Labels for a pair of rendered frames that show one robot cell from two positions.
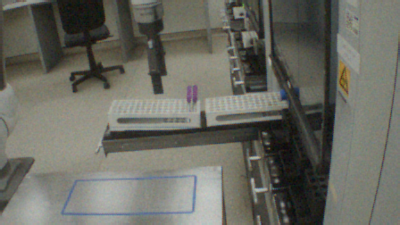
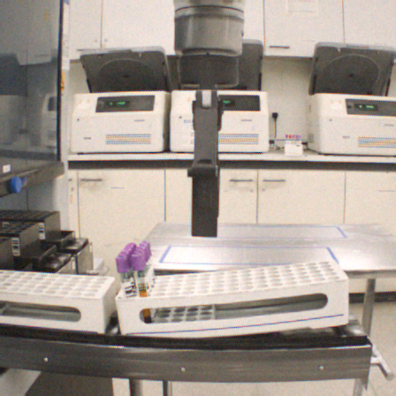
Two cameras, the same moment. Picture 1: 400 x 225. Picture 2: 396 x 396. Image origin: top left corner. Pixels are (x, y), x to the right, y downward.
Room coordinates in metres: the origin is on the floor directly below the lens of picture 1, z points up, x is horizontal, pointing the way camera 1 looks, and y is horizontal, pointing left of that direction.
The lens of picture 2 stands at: (1.79, 0.10, 1.09)
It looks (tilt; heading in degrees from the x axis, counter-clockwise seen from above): 8 degrees down; 179
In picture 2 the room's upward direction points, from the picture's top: straight up
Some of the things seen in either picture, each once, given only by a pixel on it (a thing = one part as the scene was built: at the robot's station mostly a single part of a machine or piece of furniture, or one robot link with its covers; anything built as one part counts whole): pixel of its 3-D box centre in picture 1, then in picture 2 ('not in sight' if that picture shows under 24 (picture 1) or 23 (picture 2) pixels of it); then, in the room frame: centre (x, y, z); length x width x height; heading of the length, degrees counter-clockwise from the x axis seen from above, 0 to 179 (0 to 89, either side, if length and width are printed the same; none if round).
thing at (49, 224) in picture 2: (312, 194); (49, 227); (0.64, -0.23, 0.85); 0.12 x 0.02 x 0.06; 176
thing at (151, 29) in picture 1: (152, 34); (208, 91); (1.12, 0.11, 1.12); 0.08 x 0.07 x 0.09; 177
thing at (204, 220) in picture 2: (161, 66); (204, 206); (1.19, 0.11, 0.99); 0.03 x 0.01 x 0.07; 87
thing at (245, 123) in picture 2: not in sight; (219, 95); (-1.48, 0.25, 1.24); 0.62 x 0.56 x 0.69; 177
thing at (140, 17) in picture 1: (148, 11); (209, 35); (1.12, 0.11, 1.20); 0.09 x 0.09 x 0.06
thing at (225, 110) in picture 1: (251, 109); (13, 300); (1.10, -0.17, 0.83); 0.30 x 0.10 x 0.06; 87
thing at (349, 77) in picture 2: not in sight; (354, 99); (-1.43, 1.10, 1.25); 0.62 x 0.56 x 0.69; 176
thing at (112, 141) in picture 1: (198, 129); (133, 344); (1.11, 0.01, 0.78); 0.73 x 0.14 x 0.09; 87
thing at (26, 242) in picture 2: (299, 155); (26, 242); (0.79, -0.24, 0.85); 0.12 x 0.02 x 0.06; 176
